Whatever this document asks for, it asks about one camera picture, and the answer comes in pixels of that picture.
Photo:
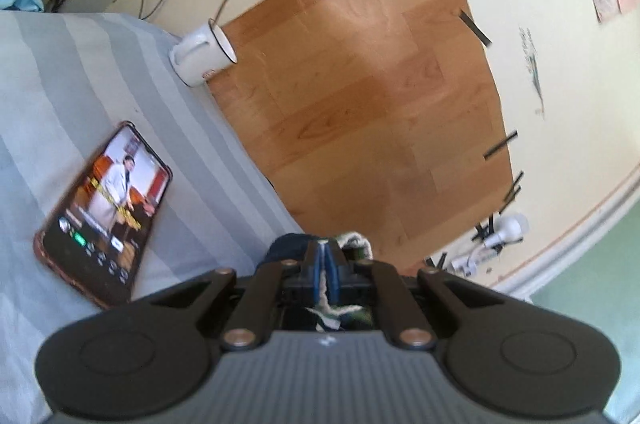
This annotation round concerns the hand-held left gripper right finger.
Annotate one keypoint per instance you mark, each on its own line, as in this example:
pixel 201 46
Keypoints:
pixel 334 271

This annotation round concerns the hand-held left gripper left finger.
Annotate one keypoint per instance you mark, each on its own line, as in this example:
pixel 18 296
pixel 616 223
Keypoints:
pixel 318 271

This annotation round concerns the dark patterned small garment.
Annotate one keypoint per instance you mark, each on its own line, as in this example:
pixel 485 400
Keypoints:
pixel 326 286

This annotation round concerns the white power strip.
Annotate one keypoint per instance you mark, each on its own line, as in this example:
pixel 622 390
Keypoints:
pixel 469 263

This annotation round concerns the black tape strip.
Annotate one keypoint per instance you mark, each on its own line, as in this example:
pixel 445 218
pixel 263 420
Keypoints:
pixel 484 229
pixel 500 144
pixel 475 27
pixel 515 186

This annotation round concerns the white plug adapter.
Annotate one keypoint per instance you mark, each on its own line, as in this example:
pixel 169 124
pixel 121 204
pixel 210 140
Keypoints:
pixel 509 228

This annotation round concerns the smartphone with brown case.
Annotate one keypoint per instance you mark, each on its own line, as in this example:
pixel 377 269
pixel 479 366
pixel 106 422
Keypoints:
pixel 105 214

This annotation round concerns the white baseboard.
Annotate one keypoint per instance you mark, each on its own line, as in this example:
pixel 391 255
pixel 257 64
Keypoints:
pixel 575 249

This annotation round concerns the white enamel mug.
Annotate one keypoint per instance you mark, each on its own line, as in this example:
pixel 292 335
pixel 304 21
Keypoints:
pixel 200 53

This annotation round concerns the striped bed sheet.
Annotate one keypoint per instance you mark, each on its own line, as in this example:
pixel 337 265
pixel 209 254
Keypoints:
pixel 75 73

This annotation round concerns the wood-grain wall sheet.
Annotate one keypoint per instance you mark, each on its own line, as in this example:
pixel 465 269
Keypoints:
pixel 360 103

